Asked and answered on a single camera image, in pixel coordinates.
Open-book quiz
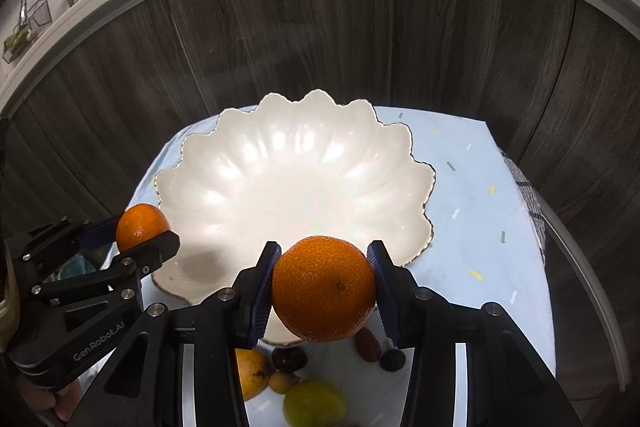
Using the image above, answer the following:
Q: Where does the small orange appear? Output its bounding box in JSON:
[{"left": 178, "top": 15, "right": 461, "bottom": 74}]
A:
[{"left": 115, "top": 204, "right": 170, "bottom": 251}]

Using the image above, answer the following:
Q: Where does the yellow mango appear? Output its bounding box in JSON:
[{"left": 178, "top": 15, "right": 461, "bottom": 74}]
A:
[{"left": 235, "top": 348, "right": 272, "bottom": 401}]

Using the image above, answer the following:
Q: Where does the small yellow kumquat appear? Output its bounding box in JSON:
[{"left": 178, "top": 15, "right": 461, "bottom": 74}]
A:
[{"left": 268, "top": 372, "right": 299, "bottom": 395}]

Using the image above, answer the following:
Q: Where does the dark plum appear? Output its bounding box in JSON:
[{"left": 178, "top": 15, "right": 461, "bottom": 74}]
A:
[{"left": 271, "top": 347, "right": 308, "bottom": 374}]

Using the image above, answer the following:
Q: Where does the dark blueberry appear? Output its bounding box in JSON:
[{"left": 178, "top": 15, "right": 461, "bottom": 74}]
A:
[{"left": 378, "top": 349, "right": 407, "bottom": 373}]

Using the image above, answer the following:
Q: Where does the green apple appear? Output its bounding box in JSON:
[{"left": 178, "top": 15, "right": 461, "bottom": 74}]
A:
[{"left": 283, "top": 381, "right": 347, "bottom": 427}]

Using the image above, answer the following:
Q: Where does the red date tomato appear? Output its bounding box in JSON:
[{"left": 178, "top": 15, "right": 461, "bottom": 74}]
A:
[{"left": 354, "top": 327, "right": 382, "bottom": 363}]

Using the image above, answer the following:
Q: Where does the large orange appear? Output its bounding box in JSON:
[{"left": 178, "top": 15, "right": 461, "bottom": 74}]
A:
[{"left": 271, "top": 236, "right": 375, "bottom": 343}]

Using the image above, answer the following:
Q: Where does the person's hand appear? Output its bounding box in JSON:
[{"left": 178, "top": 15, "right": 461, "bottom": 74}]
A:
[{"left": 15, "top": 376, "right": 82, "bottom": 421}]

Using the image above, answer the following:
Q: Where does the light blue patterned tablecloth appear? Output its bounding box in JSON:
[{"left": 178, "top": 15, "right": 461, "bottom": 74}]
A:
[{"left": 81, "top": 105, "right": 558, "bottom": 427}]

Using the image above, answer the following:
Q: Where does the white scalloped bowl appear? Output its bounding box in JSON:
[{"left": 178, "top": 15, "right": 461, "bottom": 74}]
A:
[{"left": 150, "top": 89, "right": 437, "bottom": 348}]

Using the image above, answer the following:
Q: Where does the checkered cloth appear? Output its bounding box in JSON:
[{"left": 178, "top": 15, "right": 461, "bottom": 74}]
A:
[{"left": 501, "top": 152, "right": 546, "bottom": 265}]

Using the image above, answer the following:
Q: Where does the wire sink basket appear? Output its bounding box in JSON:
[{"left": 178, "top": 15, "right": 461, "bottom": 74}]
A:
[{"left": 2, "top": 0, "right": 52, "bottom": 64}]

